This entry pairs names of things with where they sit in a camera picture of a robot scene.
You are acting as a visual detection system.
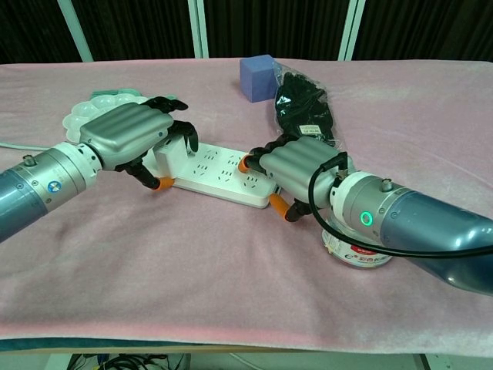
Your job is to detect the black cable bundle under table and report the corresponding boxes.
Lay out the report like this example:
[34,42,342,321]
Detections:
[69,353,188,370]

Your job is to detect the black gloves in plastic bag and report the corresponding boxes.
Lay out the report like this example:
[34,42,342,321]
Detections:
[271,61,347,155]

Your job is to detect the left black grey robot hand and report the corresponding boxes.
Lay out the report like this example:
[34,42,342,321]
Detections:
[79,96,200,193]

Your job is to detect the slanted white frame post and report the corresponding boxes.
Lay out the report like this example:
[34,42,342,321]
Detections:
[56,0,95,63]

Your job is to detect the mint green brush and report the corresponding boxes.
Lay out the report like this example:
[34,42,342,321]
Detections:
[91,89,142,99]

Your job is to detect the double white frame post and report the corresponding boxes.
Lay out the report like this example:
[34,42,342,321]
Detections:
[187,0,210,59]

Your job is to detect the white cable under table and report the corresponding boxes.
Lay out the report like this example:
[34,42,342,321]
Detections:
[230,353,265,370]

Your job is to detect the clear jar of binder clips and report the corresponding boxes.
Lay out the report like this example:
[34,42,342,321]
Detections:
[321,214,394,271]

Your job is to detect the black cable on robot wrist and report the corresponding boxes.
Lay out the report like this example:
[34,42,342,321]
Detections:
[307,152,493,257]

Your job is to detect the teal cloth under pink cloth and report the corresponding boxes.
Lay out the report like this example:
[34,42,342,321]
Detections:
[0,337,201,353]

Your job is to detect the white plug adapter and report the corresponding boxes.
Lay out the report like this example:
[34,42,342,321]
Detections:
[153,135,193,182]

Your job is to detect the white flower paint palette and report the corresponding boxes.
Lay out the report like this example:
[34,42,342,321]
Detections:
[62,94,149,143]

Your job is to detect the right black grey robot hand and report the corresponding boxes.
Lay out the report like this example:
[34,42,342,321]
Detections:
[237,134,350,224]

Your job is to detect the pink table cloth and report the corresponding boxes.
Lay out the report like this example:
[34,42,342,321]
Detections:
[0,57,493,358]

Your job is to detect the white power strip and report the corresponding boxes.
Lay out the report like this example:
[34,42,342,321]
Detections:
[141,140,283,210]

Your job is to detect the purple foam cube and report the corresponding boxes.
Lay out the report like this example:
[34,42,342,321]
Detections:
[239,55,279,103]

